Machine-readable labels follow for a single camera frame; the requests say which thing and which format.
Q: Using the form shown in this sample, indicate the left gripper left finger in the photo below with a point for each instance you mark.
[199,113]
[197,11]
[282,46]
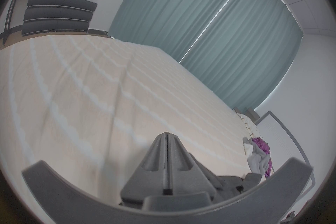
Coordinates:
[147,175]

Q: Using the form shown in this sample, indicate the blue-green curtain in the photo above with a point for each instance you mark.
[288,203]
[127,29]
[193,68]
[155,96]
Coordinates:
[249,47]
[170,7]

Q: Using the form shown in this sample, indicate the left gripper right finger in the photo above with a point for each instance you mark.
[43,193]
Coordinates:
[191,178]

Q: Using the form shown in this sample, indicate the black T-shirt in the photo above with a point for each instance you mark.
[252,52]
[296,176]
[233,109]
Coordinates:
[228,183]

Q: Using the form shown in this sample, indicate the grey garment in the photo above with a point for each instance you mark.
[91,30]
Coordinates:
[256,162]

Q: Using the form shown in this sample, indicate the white printed pillow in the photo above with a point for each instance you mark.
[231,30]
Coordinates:
[248,125]

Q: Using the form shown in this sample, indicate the bed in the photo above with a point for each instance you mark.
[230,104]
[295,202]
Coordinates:
[91,99]

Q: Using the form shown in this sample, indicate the black chest of drawers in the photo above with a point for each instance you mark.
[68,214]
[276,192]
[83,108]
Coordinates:
[57,15]

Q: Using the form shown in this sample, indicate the grey bedside table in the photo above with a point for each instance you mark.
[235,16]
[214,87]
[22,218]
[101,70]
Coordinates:
[249,112]

